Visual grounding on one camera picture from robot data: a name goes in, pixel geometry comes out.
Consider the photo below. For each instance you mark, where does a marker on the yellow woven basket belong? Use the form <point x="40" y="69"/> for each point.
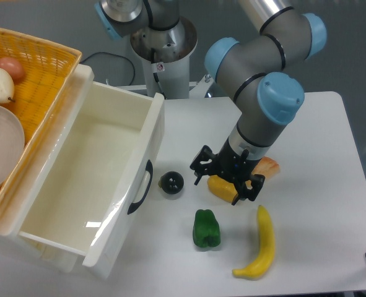
<point x="49" y="67"/>

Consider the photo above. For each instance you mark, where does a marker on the white bowl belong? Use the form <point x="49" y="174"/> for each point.
<point x="12" y="142"/>

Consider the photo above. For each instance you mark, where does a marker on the white drawer cabinet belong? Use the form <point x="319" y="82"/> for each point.
<point x="21" y="215"/>

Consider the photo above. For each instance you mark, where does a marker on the white plastic drawer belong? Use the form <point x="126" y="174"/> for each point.
<point x="103" y="174"/>

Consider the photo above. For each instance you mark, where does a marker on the green pepper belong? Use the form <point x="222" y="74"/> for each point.
<point x="206" y="229"/>

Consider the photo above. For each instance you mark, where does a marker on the orange white bread piece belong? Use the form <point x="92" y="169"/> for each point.
<point x="267" y="167"/>

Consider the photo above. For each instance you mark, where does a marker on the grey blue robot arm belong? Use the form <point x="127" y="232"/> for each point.
<point x="252" y="74"/>

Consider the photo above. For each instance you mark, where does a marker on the yellow banana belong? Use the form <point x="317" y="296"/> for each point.
<point x="267" y="248"/>

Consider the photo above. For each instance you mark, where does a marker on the yellow pepper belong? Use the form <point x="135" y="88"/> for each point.
<point x="221" y="188"/>

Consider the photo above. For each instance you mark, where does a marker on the black round fruit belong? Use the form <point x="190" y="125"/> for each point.
<point x="171" y="182"/>

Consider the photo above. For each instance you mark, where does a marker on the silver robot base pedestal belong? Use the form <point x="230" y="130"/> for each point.
<point x="165" y="57"/>

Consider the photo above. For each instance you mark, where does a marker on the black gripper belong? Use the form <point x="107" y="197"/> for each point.
<point x="230" y="166"/>

